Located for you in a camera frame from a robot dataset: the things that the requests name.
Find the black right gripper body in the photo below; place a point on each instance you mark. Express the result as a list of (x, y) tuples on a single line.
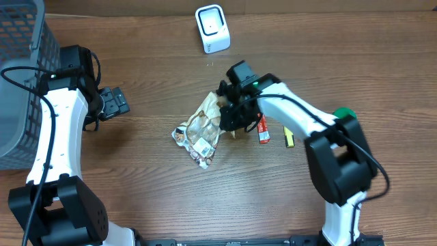
[(237, 117)]

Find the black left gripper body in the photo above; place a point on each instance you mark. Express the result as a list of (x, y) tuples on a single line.
[(114, 102)]

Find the brown snack pouch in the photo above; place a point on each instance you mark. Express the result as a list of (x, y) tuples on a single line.
[(200, 134)]

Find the yellow highlighter pen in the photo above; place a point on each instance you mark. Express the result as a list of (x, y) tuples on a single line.
[(289, 137)]

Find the green lid jar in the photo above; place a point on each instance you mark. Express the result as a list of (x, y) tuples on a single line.
[(344, 112)]

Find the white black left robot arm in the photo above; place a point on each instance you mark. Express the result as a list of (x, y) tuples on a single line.
[(55, 207)]

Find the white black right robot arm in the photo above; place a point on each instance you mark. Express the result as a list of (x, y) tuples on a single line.
[(340, 163)]

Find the white barcode scanner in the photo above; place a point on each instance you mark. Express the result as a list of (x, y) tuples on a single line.
[(213, 28)]

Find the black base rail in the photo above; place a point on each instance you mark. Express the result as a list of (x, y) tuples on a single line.
[(232, 242)]

